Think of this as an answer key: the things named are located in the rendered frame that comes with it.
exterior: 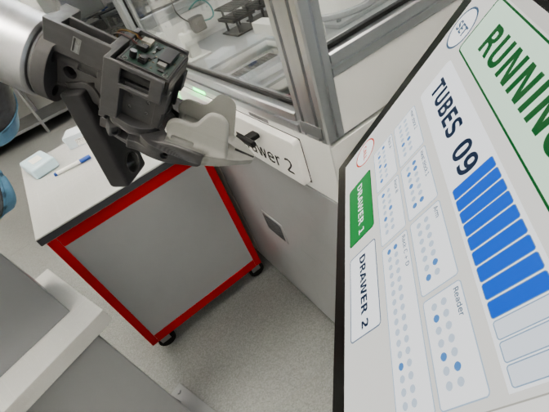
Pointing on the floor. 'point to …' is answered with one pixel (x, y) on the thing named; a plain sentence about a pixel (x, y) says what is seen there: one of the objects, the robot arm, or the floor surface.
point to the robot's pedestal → (84, 368)
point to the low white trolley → (143, 237)
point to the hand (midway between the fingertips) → (239, 158)
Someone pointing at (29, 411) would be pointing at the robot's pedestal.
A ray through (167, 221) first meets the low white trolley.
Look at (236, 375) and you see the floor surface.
